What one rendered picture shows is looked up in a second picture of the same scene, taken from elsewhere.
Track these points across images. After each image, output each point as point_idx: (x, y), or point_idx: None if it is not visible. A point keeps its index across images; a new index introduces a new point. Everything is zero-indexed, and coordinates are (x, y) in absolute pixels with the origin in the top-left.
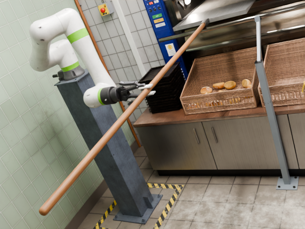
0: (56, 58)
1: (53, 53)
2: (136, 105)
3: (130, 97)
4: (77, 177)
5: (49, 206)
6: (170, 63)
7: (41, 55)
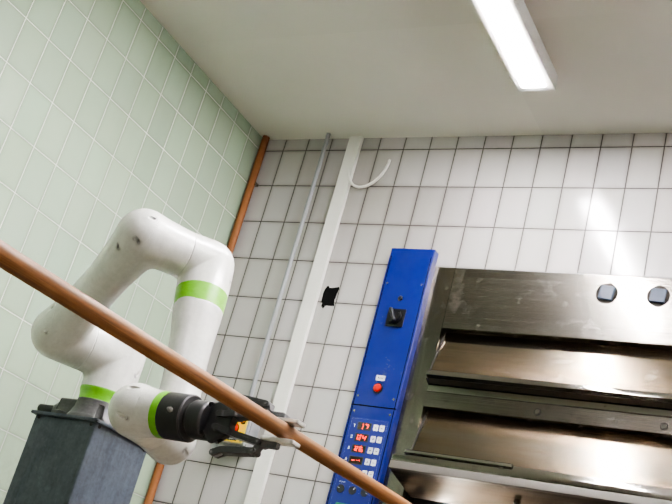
0: (97, 349)
1: (101, 337)
2: (251, 405)
3: (230, 433)
4: (73, 306)
5: (3, 246)
6: (356, 469)
7: (89, 293)
